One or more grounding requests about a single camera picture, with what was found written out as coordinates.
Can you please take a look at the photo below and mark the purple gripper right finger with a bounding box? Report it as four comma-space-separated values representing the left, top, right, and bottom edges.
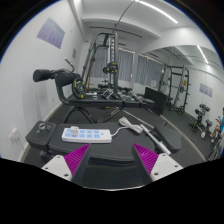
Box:
132, 143, 182, 182

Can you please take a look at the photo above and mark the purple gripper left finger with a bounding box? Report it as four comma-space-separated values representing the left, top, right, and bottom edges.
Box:
42, 144, 90, 182

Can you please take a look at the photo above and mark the white charger plug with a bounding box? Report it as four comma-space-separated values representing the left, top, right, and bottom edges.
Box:
70, 126, 79, 136

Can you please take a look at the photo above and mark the silver barbell bar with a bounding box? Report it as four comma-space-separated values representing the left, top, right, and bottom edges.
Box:
123, 110, 171, 155

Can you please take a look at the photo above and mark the white power strip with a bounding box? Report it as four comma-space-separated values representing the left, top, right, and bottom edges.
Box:
62, 128, 112, 143

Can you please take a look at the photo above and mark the black weight bench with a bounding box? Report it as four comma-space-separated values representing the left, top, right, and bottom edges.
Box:
25, 120, 183, 164

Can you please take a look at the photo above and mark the metal clip on bench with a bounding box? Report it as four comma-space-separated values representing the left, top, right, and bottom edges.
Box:
37, 122, 51, 133

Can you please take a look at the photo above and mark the dumbbell rack stand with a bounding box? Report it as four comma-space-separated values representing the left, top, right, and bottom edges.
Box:
190, 104, 212, 139

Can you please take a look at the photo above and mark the person in blue shirt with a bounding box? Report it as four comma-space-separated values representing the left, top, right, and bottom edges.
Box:
210, 108, 224, 143

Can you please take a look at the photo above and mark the black power rack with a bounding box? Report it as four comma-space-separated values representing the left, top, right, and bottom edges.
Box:
158, 64, 190, 115

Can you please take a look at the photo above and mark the grey window curtain right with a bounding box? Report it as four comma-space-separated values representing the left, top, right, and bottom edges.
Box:
136, 55, 163, 88

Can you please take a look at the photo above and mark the grey window curtain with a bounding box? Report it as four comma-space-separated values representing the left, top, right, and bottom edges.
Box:
136, 55, 163, 88
91, 48, 134, 81

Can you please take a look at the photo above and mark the grey window curtain left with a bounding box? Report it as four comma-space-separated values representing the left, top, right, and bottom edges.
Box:
91, 48, 134, 81

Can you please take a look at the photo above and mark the white coiled power cord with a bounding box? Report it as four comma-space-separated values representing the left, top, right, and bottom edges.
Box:
110, 116, 144, 138

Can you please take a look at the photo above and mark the white wall socket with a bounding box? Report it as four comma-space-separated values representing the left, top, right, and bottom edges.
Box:
8, 128, 19, 143

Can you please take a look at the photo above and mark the purple wall poster right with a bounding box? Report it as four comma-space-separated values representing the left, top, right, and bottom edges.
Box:
199, 84, 213, 97

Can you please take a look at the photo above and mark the purple wall poster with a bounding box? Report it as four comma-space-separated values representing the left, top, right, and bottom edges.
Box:
199, 84, 213, 97
37, 18, 65, 49

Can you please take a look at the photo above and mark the black cable tower machine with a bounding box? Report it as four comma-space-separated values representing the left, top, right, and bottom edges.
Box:
81, 32, 119, 99

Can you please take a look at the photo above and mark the purple wall poster left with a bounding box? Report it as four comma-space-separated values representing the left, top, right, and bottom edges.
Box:
37, 18, 65, 49

